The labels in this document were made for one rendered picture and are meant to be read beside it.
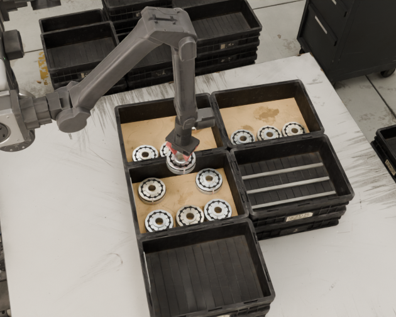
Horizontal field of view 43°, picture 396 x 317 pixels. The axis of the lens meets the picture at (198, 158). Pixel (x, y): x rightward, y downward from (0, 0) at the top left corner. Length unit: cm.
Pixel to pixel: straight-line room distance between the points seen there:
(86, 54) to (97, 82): 165
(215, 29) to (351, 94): 107
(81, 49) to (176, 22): 180
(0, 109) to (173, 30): 48
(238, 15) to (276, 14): 88
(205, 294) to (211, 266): 10
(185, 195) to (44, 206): 57
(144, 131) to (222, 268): 67
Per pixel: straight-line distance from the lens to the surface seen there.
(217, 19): 315
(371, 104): 355
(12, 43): 155
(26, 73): 363
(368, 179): 227
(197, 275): 178
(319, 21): 334
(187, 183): 195
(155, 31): 118
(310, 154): 210
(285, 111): 222
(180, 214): 185
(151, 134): 209
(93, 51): 296
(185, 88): 142
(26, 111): 136
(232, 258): 182
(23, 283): 199
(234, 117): 216
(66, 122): 137
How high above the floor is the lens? 248
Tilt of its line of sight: 55 degrees down
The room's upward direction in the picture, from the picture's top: 3 degrees clockwise
